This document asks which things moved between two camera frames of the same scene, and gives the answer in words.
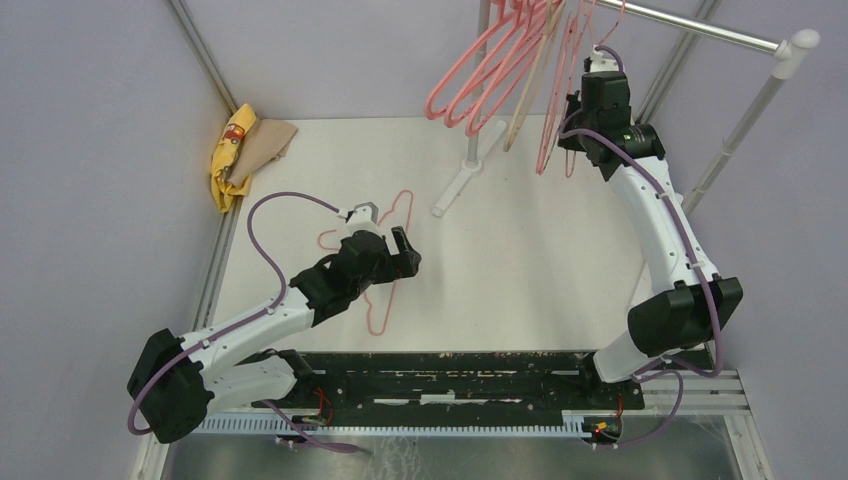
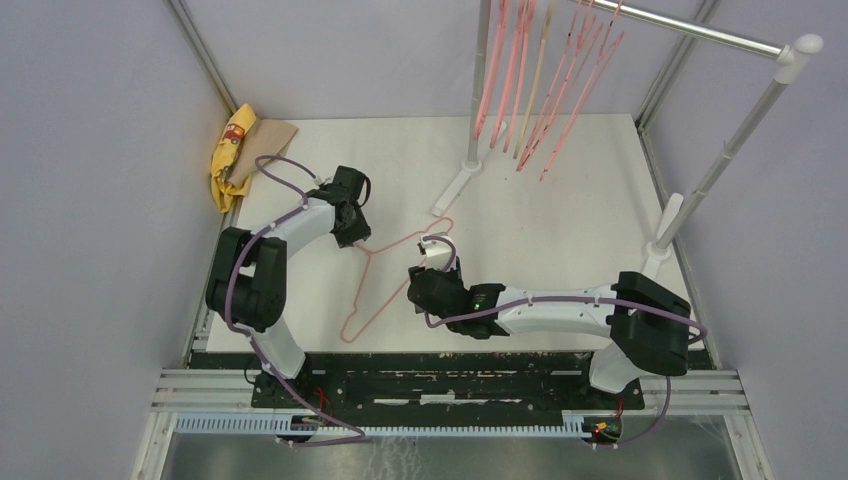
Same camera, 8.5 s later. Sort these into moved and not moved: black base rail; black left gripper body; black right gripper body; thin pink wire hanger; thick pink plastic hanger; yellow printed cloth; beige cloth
Moved: thick pink plastic hanger; thin pink wire hanger; black right gripper body; black left gripper body
Not moved: beige cloth; black base rail; yellow printed cloth
